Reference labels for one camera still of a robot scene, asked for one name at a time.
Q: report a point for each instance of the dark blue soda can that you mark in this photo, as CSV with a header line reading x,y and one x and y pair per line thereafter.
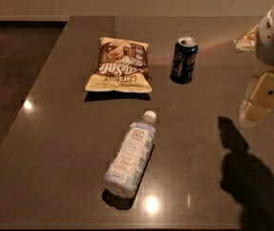
x,y
185,53

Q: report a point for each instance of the clear plastic water bottle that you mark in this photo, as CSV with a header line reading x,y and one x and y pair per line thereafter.
x,y
124,173

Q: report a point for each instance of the brown and cream chip bag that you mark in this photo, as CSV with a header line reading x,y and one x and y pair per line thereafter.
x,y
122,66

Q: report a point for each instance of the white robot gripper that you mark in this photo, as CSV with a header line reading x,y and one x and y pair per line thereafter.
x,y
273,43

